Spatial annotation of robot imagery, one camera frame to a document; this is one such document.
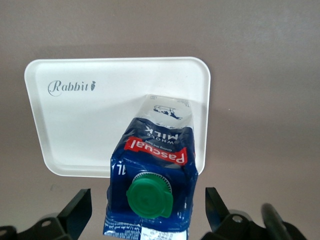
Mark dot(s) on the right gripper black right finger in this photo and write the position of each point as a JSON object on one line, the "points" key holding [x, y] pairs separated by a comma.
{"points": [[220, 215]]}

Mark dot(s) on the blue milk carton green cap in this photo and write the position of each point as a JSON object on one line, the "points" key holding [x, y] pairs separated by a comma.
{"points": [[150, 160]]}

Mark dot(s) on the cream rabbit print tray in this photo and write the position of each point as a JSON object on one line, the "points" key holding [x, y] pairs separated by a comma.
{"points": [[75, 125]]}

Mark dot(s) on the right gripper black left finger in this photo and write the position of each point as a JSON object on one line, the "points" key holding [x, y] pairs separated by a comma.
{"points": [[75, 212]]}

